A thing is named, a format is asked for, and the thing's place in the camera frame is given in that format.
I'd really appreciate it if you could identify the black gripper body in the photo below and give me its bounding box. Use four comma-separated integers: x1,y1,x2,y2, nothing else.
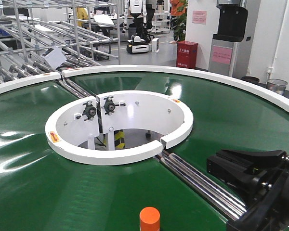
226,157,289,231

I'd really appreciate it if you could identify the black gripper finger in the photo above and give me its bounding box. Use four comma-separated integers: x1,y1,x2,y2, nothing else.
216,149,286,166
207,155,260,188

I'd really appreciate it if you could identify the orange cylindrical capacitor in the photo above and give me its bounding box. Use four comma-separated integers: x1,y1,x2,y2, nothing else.
139,206,160,231

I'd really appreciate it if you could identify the white outer conveyor rim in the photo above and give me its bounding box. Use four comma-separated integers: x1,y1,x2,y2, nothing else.
0,65,289,113

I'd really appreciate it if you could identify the green circular conveyor belt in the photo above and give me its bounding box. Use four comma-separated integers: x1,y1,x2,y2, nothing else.
0,72,289,231

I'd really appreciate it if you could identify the steel roller conveyor rack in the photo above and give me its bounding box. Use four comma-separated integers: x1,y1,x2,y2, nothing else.
0,0,122,84

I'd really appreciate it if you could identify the grey water dispenser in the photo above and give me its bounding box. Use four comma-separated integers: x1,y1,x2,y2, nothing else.
209,0,248,77

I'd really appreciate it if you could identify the red fire extinguisher cabinet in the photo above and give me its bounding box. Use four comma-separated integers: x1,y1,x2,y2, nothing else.
176,40,198,69

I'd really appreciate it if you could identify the white humanoid robot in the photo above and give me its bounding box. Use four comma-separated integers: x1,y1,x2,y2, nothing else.
122,0,155,54

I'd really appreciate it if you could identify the white control box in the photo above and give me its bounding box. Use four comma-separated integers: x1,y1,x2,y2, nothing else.
41,47,66,69

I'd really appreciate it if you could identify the wire mesh waste bin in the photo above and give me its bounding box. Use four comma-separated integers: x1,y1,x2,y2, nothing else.
266,78,288,95

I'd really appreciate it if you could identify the white inner conveyor ring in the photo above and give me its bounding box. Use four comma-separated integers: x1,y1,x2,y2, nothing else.
45,90,194,166

